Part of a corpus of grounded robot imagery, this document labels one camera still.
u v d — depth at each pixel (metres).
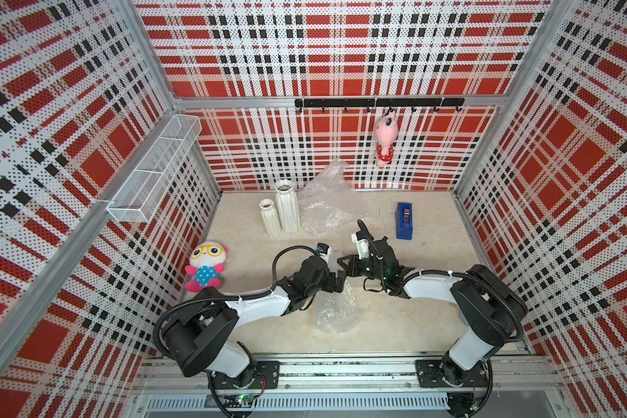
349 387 0.73
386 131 0.91
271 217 0.96
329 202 1.11
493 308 0.46
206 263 0.92
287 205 0.94
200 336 0.43
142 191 0.71
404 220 1.05
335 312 0.78
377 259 0.69
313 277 0.67
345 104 0.88
